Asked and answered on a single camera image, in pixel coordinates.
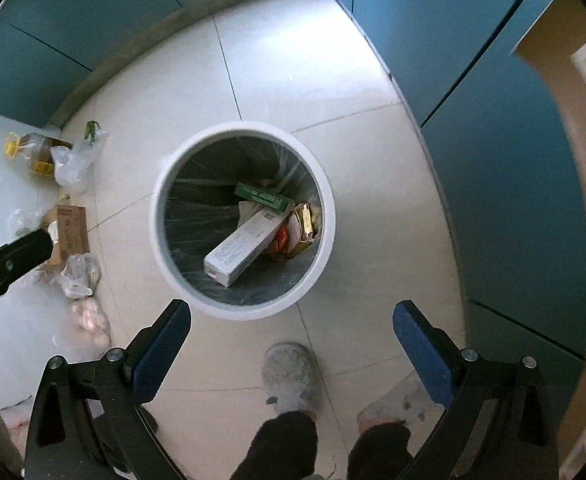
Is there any white plastic bag with greens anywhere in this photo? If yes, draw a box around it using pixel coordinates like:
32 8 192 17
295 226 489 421
50 121 110 193

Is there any clear bin liner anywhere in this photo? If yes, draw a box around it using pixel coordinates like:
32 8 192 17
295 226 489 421
163 132 324 306

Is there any person's leg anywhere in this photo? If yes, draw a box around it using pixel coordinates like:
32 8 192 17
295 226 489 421
230 410 320 480
350 422 414 480

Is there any brown cardboard box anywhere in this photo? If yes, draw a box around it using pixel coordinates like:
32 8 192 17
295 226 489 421
38 205 91 268

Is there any person's left leg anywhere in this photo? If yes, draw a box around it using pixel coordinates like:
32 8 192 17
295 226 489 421
230 410 320 480

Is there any cooking oil bottle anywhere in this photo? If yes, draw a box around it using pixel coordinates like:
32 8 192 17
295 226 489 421
5 131 71 177

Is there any green box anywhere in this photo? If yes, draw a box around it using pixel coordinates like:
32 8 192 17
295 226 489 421
234 182 295 212

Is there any plastic bag with food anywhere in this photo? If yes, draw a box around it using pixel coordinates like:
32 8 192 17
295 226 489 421
62 254 101 298

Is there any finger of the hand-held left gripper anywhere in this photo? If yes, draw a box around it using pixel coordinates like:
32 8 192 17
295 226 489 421
0 230 54 317

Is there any white tissue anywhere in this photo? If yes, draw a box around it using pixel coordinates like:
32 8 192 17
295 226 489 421
237 200 264 233

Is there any red wrapper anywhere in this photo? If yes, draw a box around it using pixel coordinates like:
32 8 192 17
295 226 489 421
271 225 290 256

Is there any yellow box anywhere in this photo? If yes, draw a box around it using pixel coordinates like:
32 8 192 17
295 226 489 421
287 203 319 259

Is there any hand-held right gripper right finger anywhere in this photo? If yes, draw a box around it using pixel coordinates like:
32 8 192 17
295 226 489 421
392 300 561 480

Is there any long white box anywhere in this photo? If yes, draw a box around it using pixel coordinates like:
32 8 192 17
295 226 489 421
203 208 289 288

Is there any blue kitchen cabinet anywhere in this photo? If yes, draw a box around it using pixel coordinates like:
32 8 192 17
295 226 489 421
308 0 586 361
0 0 324 121

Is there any grey slipper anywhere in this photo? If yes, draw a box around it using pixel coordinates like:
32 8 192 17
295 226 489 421
262 342 326 423
357 371 446 428

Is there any white round trash bin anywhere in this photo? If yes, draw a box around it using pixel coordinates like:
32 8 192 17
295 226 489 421
148 121 336 321

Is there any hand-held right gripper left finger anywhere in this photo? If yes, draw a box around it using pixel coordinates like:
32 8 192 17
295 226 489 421
23 299 194 480

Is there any bag of pale round items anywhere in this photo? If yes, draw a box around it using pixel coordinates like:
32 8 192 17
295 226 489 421
68 297 112 348

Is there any crumpled clear plastic bag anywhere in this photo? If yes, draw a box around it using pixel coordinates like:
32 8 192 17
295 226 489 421
8 207 48 236

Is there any person's right leg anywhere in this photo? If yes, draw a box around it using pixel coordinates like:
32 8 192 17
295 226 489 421
350 422 414 480

